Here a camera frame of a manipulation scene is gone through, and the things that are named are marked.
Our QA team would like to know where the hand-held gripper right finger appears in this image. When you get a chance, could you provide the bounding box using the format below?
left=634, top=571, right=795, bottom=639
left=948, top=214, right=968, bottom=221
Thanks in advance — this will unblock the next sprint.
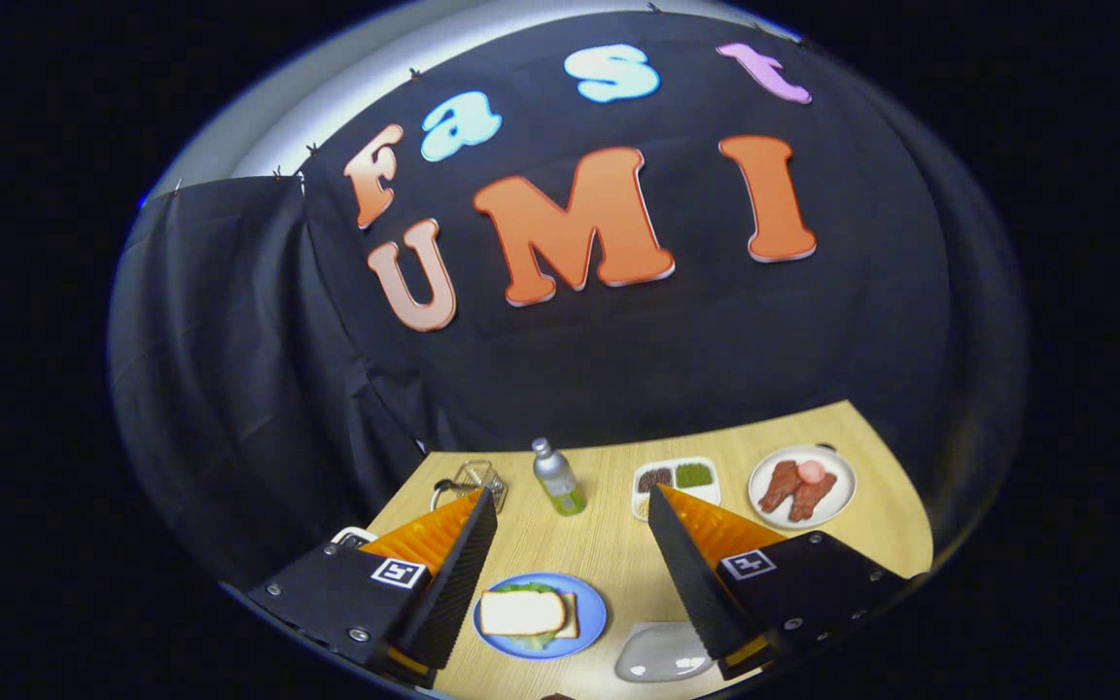
left=647, top=484, right=911, bottom=682

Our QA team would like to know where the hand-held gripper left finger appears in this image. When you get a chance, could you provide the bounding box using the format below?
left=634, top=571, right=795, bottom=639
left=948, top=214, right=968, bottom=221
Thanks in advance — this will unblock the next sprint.
left=247, top=486, right=500, bottom=689

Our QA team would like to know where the toasted bread slice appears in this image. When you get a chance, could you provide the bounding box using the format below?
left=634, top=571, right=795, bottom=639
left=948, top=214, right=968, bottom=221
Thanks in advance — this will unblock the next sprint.
left=479, top=589, right=568, bottom=638

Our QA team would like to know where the green lettuce leaf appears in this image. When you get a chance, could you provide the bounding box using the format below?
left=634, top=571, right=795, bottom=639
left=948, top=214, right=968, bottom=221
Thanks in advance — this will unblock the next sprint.
left=490, top=580, right=563, bottom=651

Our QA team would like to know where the white square plate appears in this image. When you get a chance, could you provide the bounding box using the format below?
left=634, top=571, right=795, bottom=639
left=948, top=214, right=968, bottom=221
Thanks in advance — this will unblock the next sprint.
left=615, top=622, right=717, bottom=683

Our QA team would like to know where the blue round plate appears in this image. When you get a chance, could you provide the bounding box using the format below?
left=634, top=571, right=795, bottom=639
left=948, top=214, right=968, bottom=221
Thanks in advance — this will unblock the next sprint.
left=472, top=572, right=609, bottom=660

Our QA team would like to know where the white divided tray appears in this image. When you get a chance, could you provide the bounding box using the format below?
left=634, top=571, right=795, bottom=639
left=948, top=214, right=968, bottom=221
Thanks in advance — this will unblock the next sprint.
left=631, top=456, right=722, bottom=522

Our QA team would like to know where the brown meat piece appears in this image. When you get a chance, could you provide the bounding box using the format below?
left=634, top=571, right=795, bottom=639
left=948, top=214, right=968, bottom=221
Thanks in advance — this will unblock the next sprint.
left=758, top=461, right=802, bottom=514
left=789, top=473, right=838, bottom=522

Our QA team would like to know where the green label metal bottle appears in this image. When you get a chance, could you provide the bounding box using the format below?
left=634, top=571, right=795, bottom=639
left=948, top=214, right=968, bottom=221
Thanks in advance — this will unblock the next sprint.
left=532, top=437, right=587, bottom=516

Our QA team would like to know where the white oval plate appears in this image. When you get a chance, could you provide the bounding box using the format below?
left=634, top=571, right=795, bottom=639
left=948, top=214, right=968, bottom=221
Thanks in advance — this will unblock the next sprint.
left=748, top=444, right=858, bottom=531

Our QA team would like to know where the metal wire basket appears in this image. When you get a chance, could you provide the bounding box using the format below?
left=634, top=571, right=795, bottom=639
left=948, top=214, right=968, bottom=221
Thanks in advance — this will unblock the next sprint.
left=451, top=460, right=509, bottom=513

